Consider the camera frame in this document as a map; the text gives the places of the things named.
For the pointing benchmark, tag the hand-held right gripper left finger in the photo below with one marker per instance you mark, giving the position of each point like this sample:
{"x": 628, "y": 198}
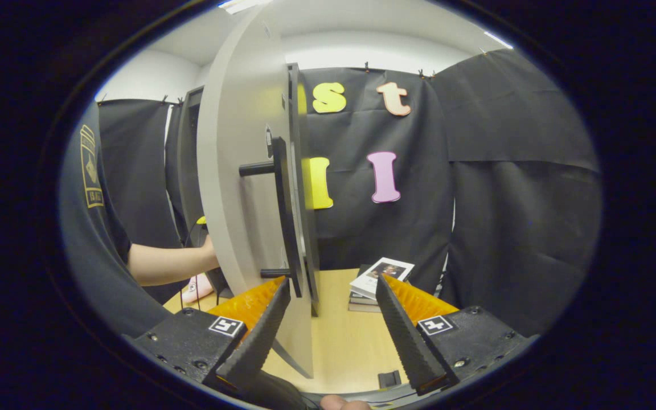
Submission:
{"x": 259, "y": 341}

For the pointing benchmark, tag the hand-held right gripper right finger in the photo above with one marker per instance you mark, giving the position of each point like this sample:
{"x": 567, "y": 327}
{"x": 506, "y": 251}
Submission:
{"x": 405, "y": 341}

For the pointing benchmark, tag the black u-shaped holder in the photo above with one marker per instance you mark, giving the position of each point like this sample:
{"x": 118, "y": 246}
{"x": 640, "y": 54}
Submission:
{"x": 389, "y": 379}

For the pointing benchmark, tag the dark cover book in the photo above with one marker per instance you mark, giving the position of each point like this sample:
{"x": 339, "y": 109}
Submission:
{"x": 362, "y": 308}
{"x": 362, "y": 298}

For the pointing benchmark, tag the white photo cover book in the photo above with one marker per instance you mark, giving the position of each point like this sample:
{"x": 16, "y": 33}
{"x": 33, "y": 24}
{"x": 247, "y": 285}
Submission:
{"x": 382, "y": 276}

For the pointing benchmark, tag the pink plush toy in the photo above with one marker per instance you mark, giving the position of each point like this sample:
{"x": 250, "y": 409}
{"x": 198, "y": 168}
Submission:
{"x": 197, "y": 289}

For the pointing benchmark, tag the person's dark grey shirt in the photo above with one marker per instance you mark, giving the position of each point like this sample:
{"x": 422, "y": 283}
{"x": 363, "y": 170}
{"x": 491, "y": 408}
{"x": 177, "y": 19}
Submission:
{"x": 94, "y": 256}

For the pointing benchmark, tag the black backdrop cloth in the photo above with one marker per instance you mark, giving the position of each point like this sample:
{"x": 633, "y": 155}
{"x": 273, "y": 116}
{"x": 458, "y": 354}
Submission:
{"x": 504, "y": 171}

